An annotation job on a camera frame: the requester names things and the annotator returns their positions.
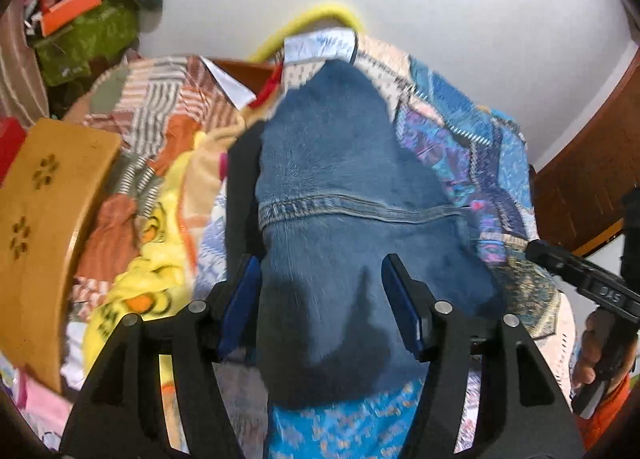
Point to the black garment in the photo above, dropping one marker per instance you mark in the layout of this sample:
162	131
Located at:
242	189

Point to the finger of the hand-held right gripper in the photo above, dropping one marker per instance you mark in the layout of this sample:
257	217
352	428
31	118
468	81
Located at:
575	271

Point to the yellow cartoon blanket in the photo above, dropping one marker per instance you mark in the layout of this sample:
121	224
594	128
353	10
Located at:
155	259

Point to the brown wooden door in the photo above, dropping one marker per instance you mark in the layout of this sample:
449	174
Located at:
585	164

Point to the wooden headboard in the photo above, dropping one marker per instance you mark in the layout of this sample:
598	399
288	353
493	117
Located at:
45	219

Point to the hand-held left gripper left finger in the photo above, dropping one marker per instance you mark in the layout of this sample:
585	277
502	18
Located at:
240	309

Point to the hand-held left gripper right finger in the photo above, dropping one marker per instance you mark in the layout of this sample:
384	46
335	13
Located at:
400	309

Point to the orange box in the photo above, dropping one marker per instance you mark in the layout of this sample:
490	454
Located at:
70	9

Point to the blue denim jacket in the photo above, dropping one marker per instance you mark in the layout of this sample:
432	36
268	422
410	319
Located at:
325	164

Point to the green bag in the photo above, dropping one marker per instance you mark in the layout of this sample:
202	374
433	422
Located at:
85	44

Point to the pink cloth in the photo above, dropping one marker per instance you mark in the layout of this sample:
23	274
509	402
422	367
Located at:
42	404

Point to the person's right forearm orange sleeve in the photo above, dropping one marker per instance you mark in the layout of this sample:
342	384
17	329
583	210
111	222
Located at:
605	414

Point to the patchwork patterned bedspread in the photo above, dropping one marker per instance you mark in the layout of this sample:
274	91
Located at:
475	149

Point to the person's right hand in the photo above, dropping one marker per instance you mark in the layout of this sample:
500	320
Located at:
590	349

